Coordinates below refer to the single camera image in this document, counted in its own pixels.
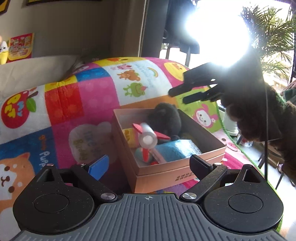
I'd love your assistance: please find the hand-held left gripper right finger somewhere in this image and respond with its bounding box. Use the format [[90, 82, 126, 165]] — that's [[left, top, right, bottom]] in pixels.
[[180, 154, 265, 202]]

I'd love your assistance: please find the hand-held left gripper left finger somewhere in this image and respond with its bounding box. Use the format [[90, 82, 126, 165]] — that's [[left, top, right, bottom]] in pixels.
[[37, 155, 118, 202]]

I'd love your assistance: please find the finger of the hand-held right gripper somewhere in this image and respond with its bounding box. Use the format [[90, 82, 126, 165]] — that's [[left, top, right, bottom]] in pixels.
[[168, 62, 217, 97], [183, 89, 223, 105]]

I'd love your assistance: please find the blue white tissue packet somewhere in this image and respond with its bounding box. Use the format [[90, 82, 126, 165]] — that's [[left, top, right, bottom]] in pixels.
[[157, 139, 203, 163]]

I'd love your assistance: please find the black plush toy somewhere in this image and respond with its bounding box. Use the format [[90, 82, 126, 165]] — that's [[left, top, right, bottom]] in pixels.
[[147, 102, 182, 139]]

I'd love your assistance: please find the pink cardboard box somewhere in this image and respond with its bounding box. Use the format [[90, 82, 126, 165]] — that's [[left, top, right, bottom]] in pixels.
[[112, 108, 227, 194]]

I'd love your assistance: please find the yellow toy corn cob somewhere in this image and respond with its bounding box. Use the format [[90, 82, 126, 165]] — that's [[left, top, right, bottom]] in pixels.
[[122, 128, 139, 148]]

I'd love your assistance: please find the white red foam rocket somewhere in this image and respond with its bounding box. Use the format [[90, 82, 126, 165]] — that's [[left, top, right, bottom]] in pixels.
[[132, 122, 171, 165]]

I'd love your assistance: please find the white plant pot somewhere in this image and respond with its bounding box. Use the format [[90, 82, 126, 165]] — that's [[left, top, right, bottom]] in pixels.
[[221, 111, 239, 138]]

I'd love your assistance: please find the dark curtain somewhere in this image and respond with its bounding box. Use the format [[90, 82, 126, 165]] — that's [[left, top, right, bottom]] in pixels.
[[140, 0, 171, 59]]

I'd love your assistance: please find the colourful cartoon play mat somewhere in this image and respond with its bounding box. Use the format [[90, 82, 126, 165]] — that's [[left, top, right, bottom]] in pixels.
[[0, 57, 285, 232]]

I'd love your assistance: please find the green palm plant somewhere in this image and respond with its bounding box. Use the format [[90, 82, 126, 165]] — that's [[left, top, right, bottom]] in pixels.
[[240, 5, 296, 79]]

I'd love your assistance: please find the beige covered sofa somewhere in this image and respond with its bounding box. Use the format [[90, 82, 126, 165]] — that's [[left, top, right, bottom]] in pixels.
[[0, 55, 84, 100]]

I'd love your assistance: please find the red toy package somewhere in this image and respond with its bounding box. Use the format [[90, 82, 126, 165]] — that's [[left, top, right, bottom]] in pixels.
[[6, 33, 35, 63]]

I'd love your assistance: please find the banana plush toy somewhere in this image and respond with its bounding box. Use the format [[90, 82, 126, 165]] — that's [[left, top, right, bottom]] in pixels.
[[0, 35, 10, 65]]

